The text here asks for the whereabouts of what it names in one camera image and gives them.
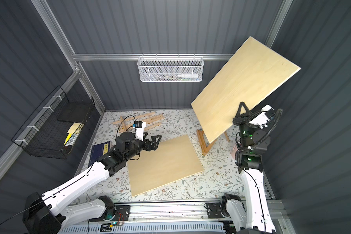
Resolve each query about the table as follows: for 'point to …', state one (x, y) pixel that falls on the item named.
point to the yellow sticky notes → (72, 129)
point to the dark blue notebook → (98, 151)
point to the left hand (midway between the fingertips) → (156, 136)
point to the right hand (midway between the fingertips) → (245, 103)
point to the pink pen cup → (233, 152)
